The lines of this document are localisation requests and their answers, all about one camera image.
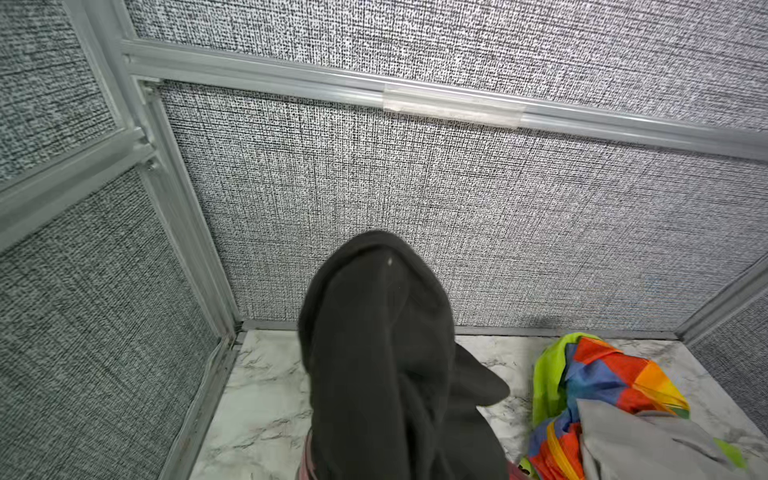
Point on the black cloth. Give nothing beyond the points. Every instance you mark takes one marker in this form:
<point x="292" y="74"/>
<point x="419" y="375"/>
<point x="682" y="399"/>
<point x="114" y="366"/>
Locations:
<point x="393" y="395"/>

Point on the lime green cloth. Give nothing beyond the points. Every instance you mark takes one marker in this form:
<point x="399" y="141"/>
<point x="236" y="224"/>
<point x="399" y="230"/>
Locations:
<point x="599" y="413"/>

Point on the pink striped cloth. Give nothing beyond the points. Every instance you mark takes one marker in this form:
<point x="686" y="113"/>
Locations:
<point x="306" y="469"/>

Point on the rainbow striped cloth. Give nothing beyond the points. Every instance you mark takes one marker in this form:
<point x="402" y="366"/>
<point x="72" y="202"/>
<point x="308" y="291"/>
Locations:
<point x="583" y="366"/>

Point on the grey ribbed cloth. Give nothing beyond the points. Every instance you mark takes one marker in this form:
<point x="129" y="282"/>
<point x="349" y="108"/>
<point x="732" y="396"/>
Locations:
<point x="615" y="444"/>

